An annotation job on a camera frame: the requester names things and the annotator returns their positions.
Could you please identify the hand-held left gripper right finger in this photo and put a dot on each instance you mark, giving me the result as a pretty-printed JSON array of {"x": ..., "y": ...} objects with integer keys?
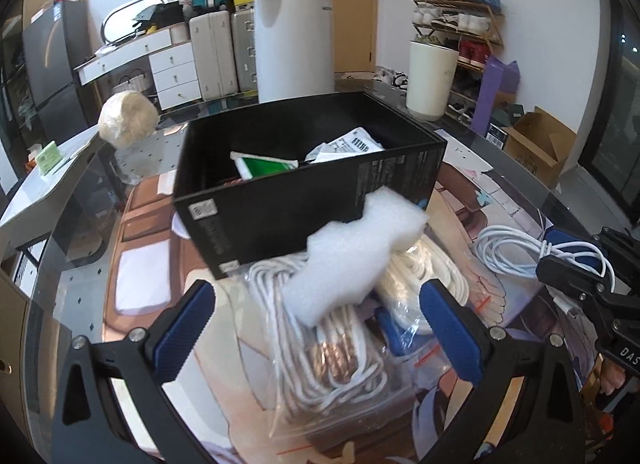
[{"x": 450, "y": 334}]

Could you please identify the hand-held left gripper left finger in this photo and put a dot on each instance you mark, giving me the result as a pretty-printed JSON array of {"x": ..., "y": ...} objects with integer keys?
[{"x": 185, "y": 331}]

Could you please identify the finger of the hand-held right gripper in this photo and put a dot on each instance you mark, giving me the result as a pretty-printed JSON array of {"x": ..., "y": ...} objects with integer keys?
[
  {"x": 575, "y": 250},
  {"x": 565, "y": 274}
]

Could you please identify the white foam piece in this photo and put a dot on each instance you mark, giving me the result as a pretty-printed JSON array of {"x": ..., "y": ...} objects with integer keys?
[{"x": 350, "y": 259}]

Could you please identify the black cardboard box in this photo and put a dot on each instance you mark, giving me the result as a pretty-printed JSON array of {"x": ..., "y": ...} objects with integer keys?
[{"x": 280, "y": 209}]

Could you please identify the green and white packet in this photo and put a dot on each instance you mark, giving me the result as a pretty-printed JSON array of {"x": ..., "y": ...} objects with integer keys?
[{"x": 265, "y": 166}]

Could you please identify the white printed pouch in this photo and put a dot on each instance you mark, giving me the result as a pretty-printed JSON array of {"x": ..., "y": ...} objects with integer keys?
[{"x": 350, "y": 144}]

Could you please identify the printed table mat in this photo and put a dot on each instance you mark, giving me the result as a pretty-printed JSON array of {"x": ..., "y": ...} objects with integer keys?
[{"x": 150, "y": 269}]

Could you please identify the open cardboard box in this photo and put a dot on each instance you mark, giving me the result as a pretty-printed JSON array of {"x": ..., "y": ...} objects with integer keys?
[{"x": 540, "y": 144}]

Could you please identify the purple bag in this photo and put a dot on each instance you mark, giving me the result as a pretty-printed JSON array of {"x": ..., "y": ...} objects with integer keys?
[{"x": 492, "y": 94}]

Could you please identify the grey side table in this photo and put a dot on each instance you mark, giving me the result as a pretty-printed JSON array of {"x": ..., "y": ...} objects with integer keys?
[{"x": 30, "y": 194}]

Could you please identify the green box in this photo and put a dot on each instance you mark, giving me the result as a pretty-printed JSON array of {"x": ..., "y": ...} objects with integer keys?
[{"x": 48, "y": 159}]

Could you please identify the cream yarn ball in bag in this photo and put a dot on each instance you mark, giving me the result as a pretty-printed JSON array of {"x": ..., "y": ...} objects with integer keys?
[{"x": 127, "y": 119}]

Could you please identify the white round bin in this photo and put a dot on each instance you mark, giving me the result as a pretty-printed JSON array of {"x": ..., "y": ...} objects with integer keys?
[{"x": 430, "y": 79}]

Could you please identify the shoe rack with shoes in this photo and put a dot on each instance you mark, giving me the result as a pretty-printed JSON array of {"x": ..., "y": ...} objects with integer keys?
[{"x": 470, "y": 24}]

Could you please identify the white dresser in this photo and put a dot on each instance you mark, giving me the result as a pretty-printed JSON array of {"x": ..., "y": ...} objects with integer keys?
[{"x": 170, "y": 69}]

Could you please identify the white suitcase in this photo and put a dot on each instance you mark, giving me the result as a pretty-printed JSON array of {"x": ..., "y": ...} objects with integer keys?
[{"x": 212, "y": 56}]

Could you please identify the silver suitcase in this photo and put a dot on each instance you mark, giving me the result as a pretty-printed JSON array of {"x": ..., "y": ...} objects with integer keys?
[{"x": 245, "y": 51}]

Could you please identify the grey refrigerator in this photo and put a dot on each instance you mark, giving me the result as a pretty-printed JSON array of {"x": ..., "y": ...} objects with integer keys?
[{"x": 55, "y": 59}]

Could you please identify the white cylindrical appliance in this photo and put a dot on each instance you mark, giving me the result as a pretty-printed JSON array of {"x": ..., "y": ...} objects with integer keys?
[{"x": 294, "y": 44}]

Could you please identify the black bag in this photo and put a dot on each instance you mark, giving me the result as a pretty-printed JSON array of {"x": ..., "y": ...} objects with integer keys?
[{"x": 160, "y": 14}]

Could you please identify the oval mirror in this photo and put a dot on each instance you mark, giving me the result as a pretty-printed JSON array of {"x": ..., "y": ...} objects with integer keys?
[{"x": 130, "y": 16}]

